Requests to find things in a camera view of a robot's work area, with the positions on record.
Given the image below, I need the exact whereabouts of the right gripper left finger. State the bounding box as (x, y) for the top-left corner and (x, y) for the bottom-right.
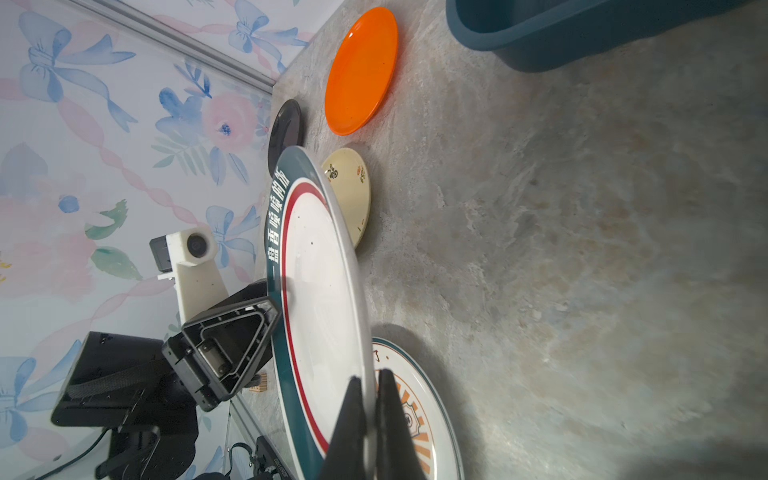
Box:
(318, 377), (367, 480)

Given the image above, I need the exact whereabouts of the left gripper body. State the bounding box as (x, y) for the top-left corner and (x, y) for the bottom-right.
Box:
(162, 280), (282, 412)

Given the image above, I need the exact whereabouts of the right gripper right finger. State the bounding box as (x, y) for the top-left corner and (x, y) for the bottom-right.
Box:
(376, 369), (425, 480)

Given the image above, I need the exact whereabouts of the white plate green red rim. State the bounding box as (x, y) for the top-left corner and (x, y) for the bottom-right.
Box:
(264, 146), (376, 479)

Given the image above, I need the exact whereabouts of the cream yellow small plate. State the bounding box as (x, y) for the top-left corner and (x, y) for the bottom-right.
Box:
(322, 147), (371, 247)

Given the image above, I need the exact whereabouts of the orange round plate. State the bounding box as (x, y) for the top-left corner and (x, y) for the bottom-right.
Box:
(324, 7), (399, 136)

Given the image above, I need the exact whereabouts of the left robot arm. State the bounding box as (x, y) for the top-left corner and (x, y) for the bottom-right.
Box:
(51, 280), (280, 479)

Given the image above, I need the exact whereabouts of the teal plastic bin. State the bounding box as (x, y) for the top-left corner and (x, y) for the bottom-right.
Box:
(446, 0), (744, 73)

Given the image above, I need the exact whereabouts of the orange sunburst plate centre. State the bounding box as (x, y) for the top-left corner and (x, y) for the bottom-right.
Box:
(372, 337), (465, 480)

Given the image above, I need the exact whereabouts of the black round plate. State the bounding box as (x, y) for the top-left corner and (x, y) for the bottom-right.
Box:
(267, 99), (304, 177)

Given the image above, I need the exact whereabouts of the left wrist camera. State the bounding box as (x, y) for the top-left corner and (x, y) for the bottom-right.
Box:
(149, 226), (228, 325)

